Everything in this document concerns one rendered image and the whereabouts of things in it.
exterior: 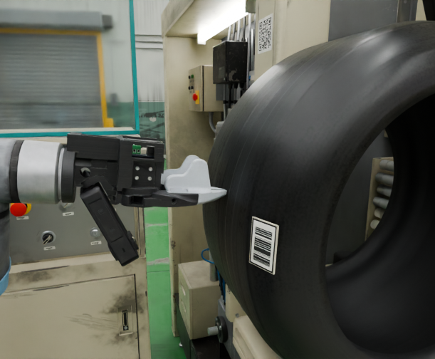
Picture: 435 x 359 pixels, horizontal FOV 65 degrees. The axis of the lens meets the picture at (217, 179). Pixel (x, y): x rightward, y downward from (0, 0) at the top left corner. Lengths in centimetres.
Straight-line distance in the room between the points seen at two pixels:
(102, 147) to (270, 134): 20
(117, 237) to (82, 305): 72
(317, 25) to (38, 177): 65
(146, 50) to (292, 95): 916
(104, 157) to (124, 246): 12
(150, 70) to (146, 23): 114
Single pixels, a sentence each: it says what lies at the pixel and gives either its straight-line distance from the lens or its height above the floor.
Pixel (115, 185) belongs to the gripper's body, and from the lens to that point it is 45.
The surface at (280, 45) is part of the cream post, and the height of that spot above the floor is 148.
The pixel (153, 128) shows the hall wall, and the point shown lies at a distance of 942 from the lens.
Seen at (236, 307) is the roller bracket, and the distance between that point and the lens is 86.
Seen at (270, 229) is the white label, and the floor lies 122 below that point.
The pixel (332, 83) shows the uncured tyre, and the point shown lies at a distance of 44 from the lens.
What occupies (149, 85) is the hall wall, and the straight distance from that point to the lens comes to 949.
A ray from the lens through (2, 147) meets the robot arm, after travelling 44.
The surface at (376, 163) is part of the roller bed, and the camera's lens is 112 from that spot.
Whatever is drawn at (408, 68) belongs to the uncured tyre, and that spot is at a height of 140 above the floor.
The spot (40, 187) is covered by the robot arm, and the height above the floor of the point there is 127.
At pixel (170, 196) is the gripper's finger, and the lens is 43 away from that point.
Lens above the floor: 136
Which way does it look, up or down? 12 degrees down
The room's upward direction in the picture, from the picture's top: straight up
